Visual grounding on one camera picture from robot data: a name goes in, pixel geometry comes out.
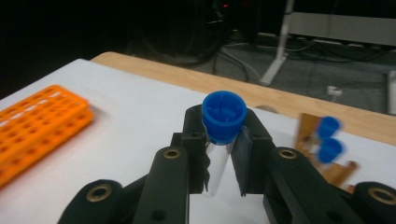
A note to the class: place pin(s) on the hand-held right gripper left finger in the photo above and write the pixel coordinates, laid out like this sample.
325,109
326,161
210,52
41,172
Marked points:
196,149

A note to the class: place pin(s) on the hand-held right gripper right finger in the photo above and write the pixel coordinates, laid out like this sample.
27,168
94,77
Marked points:
252,155

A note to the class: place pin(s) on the white metal stand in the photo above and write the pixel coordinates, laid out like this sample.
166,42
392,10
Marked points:
336,26

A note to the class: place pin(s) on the blue capped clear tube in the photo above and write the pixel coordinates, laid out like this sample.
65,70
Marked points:
330,151
224,115
328,127

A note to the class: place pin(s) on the wooden tube rack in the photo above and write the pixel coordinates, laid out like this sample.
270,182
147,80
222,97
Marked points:
306,130

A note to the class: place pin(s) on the white plug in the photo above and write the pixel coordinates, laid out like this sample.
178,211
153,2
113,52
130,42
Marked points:
334,91

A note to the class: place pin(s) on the orange plastic tube rack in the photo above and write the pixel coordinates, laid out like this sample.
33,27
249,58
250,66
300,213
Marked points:
37,130

